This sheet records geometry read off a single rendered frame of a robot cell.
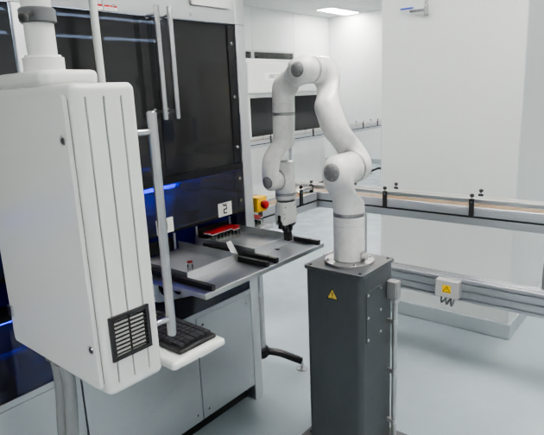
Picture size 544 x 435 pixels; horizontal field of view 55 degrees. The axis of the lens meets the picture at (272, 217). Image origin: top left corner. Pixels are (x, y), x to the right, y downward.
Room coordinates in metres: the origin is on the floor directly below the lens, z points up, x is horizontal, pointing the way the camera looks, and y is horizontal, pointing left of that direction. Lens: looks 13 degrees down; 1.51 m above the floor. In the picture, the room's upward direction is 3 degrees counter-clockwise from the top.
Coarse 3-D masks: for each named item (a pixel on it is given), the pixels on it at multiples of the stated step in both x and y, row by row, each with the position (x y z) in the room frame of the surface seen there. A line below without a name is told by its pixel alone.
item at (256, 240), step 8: (240, 232) 2.36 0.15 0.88; (248, 232) 2.35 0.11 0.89; (256, 232) 2.31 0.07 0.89; (264, 232) 2.28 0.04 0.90; (272, 232) 2.26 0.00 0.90; (280, 232) 2.23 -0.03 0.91; (200, 240) 2.18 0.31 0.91; (208, 240) 2.15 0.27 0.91; (224, 240) 2.24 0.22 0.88; (232, 240) 2.24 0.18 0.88; (240, 240) 2.23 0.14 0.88; (248, 240) 2.23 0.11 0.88; (256, 240) 2.22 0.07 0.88; (264, 240) 2.21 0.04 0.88; (272, 240) 2.21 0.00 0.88; (280, 240) 2.11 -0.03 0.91; (240, 248) 2.03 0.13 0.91; (248, 248) 2.01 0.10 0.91; (256, 248) 2.00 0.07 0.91; (264, 248) 2.03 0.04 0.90; (272, 248) 2.07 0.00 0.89
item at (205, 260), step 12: (180, 252) 2.09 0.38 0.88; (192, 252) 2.08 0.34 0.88; (204, 252) 2.05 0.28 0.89; (216, 252) 2.00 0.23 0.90; (228, 252) 1.96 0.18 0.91; (156, 264) 1.84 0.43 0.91; (180, 264) 1.93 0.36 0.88; (204, 264) 1.91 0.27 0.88; (216, 264) 1.84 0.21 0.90; (228, 264) 1.89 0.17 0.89; (192, 276) 1.75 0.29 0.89
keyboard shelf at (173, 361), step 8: (216, 336) 1.46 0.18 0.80; (200, 344) 1.40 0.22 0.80; (208, 344) 1.40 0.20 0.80; (216, 344) 1.41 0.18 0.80; (160, 352) 1.37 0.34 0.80; (168, 352) 1.36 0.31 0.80; (192, 352) 1.36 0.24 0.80; (200, 352) 1.37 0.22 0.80; (208, 352) 1.39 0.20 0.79; (168, 360) 1.32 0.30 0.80; (176, 360) 1.32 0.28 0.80; (184, 360) 1.32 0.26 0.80; (192, 360) 1.34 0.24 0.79; (168, 368) 1.31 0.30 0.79; (176, 368) 1.30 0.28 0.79
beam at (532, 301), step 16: (400, 272) 2.71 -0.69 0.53; (416, 272) 2.65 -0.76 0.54; (432, 272) 2.62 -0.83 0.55; (448, 272) 2.61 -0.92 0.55; (416, 288) 2.66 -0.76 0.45; (432, 288) 2.60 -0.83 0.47; (464, 288) 2.49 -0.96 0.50; (480, 288) 2.44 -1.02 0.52; (496, 288) 2.39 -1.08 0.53; (512, 288) 2.35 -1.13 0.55; (528, 288) 2.34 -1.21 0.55; (480, 304) 2.44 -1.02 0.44; (496, 304) 2.39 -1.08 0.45; (512, 304) 2.34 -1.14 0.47; (528, 304) 2.31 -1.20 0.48
